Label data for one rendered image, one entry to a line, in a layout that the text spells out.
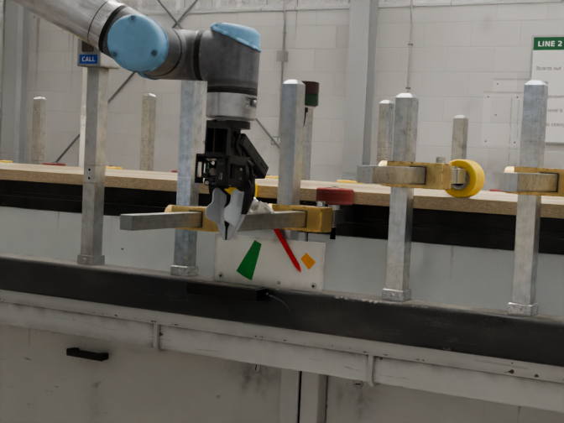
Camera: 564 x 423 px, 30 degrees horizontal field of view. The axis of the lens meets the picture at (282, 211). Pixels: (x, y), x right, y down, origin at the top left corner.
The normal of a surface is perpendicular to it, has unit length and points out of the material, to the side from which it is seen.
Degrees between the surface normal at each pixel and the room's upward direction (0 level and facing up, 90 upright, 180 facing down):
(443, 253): 90
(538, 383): 90
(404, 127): 90
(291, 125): 90
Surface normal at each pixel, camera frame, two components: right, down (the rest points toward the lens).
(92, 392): -0.49, 0.02
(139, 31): -0.13, 0.07
